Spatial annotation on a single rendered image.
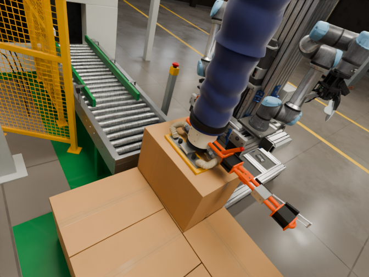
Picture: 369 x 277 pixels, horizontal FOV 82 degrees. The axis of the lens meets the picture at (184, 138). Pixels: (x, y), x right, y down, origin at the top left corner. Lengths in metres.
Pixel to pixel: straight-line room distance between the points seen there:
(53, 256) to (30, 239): 0.22
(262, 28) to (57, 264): 1.90
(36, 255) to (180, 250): 1.07
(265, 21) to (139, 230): 1.24
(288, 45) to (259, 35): 0.78
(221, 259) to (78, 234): 0.84
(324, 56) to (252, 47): 0.66
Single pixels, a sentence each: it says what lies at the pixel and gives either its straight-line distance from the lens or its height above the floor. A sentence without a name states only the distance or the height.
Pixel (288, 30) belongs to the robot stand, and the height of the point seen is 1.65.
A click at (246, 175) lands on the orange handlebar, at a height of 1.09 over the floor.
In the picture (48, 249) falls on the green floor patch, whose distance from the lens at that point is 2.02.
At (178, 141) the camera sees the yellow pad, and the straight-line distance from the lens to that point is 1.32.
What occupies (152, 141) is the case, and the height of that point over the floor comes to 0.91.
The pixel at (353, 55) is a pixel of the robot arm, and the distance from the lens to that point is 1.09.
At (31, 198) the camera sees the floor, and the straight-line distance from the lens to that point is 2.27.
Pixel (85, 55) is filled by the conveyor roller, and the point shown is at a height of 0.55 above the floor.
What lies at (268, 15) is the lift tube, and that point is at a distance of 0.95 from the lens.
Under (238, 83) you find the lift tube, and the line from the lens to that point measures 1.03.
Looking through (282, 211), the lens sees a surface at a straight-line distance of 1.11.
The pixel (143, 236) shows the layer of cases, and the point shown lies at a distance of 1.42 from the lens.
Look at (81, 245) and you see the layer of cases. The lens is 1.40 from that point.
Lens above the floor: 1.83
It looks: 39 degrees down
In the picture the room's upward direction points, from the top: 19 degrees clockwise
